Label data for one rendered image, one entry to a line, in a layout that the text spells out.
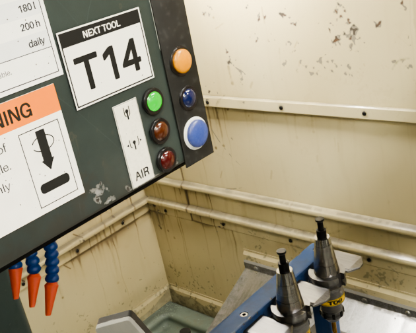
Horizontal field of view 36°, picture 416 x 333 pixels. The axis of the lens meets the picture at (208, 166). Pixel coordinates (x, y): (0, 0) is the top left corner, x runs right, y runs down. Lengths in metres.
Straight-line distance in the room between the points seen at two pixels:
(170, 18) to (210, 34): 0.96
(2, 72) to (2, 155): 0.07
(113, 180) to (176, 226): 1.41
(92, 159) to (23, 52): 0.12
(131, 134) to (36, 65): 0.12
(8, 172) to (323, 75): 0.99
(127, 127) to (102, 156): 0.04
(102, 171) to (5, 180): 0.10
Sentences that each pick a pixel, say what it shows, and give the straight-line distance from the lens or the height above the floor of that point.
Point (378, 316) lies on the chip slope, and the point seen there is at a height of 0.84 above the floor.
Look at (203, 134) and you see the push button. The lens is 0.68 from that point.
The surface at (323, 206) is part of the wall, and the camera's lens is 1.59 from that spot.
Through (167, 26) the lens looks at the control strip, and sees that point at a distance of 0.65.
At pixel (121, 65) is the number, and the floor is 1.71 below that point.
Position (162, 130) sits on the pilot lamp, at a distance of 0.64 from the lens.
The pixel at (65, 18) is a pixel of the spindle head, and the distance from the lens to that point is 0.58.
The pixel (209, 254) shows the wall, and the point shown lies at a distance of 1.98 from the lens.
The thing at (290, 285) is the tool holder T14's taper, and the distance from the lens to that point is 1.01.
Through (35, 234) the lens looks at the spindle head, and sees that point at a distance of 0.58.
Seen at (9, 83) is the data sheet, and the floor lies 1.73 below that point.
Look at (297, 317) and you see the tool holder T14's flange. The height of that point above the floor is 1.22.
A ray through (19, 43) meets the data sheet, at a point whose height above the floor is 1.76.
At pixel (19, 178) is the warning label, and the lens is 0.56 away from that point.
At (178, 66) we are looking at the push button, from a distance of 0.65.
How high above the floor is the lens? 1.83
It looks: 22 degrees down
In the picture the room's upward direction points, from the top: 12 degrees counter-clockwise
